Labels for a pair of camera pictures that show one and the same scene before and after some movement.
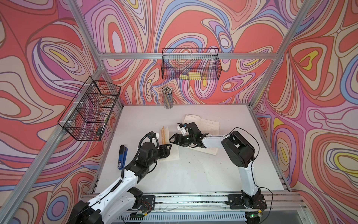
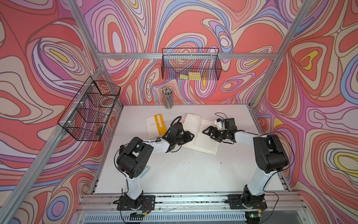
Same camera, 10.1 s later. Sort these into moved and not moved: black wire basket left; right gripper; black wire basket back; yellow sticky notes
Moved: right gripper
Not moved: black wire basket back; yellow sticky notes; black wire basket left
